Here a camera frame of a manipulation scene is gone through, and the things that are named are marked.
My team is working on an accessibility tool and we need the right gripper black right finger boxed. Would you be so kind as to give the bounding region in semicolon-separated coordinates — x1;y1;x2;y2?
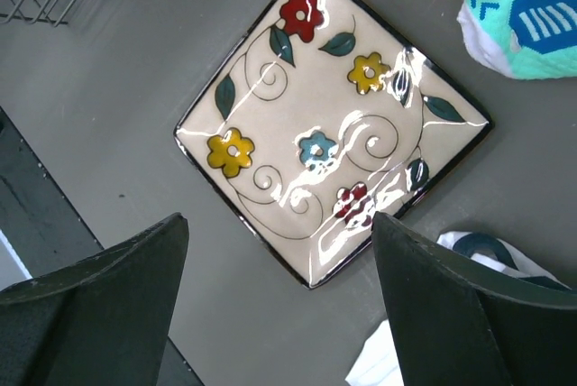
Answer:
371;213;576;385

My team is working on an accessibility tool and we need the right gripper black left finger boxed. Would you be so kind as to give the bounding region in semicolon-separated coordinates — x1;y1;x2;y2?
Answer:
1;214;188;385

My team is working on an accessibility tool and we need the square floral ceramic plate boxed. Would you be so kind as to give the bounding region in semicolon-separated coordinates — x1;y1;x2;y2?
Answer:
174;0;493;289

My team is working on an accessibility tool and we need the white printed t-shirt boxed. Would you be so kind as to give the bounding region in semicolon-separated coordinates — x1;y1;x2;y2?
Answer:
345;231;576;386

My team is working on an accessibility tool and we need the long green patterned sock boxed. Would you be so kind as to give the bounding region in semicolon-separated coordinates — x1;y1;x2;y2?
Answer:
457;0;576;80

